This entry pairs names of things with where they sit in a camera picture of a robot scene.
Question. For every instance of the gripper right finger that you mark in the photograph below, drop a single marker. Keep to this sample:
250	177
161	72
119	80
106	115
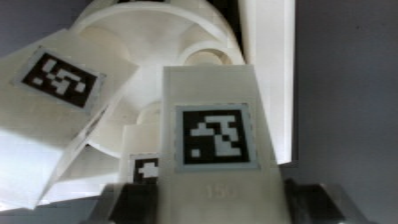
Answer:
319	205

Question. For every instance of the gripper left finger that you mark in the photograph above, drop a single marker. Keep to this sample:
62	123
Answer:
126	205

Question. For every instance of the white stool leg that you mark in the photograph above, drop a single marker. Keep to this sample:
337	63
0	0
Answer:
140	154
220	183
62	79

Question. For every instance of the white round stool seat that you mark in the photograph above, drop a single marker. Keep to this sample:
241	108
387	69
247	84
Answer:
160	33

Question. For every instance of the white right fence bar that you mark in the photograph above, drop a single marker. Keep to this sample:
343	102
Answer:
266	18

